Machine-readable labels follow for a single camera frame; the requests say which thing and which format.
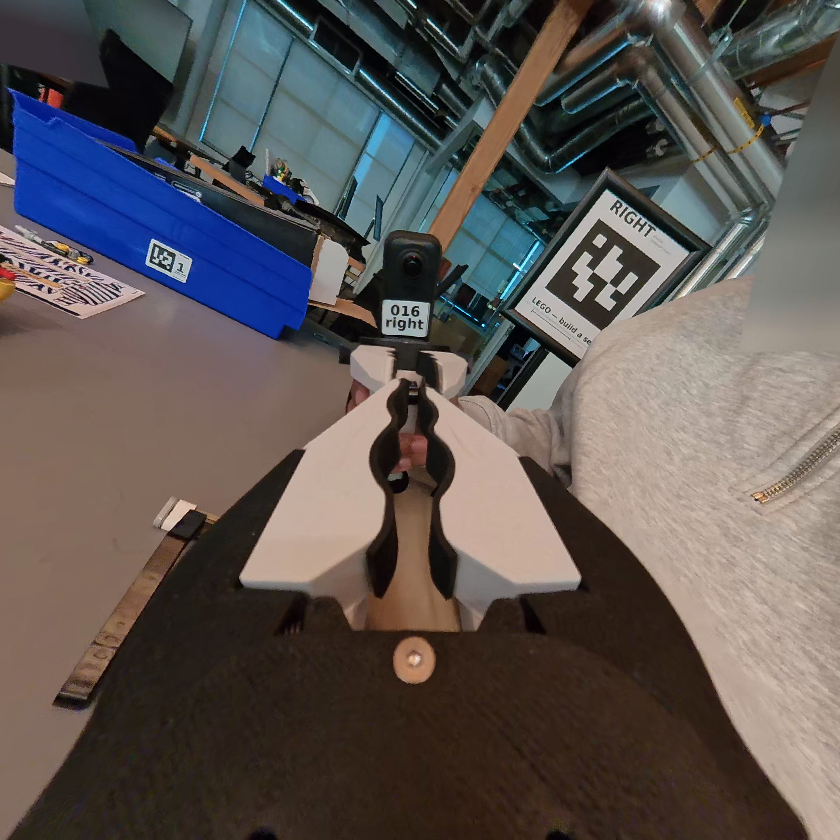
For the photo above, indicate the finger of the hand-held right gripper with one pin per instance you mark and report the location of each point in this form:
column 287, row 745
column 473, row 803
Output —
column 453, row 377
column 371, row 367

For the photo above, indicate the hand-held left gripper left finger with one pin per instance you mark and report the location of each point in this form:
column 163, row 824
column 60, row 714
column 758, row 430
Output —
column 308, row 525

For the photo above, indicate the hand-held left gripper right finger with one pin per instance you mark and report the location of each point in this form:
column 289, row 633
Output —
column 512, row 531

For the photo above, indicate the small white lego piece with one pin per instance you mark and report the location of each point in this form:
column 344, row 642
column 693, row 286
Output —
column 172, row 510

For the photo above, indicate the person's right forearm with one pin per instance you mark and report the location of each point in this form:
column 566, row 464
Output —
column 525, row 433

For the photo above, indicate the yellow lego figure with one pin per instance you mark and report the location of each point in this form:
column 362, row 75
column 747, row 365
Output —
column 4, row 289

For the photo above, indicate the person's right hand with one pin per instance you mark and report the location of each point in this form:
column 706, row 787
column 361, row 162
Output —
column 410, row 454

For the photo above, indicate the cardboard box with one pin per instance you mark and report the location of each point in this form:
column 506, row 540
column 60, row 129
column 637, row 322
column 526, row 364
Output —
column 331, row 275

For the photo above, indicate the wooden beam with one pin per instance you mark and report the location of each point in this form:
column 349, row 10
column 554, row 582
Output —
column 505, row 118

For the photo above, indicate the person's grey hoodie torso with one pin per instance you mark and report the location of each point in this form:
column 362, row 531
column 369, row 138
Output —
column 689, row 525

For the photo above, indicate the framed marker sign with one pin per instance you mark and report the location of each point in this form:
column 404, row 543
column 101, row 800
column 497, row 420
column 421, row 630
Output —
column 604, row 269

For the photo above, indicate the blue plastic bin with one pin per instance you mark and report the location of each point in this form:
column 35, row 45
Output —
column 131, row 216

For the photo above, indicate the silver metal ducts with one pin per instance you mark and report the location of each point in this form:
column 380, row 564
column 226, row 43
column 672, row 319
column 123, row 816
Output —
column 656, row 85

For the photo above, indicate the zebra print instruction sheet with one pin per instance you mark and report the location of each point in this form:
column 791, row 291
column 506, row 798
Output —
column 72, row 282

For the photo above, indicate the small yellow black tool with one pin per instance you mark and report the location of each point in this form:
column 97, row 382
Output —
column 59, row 248

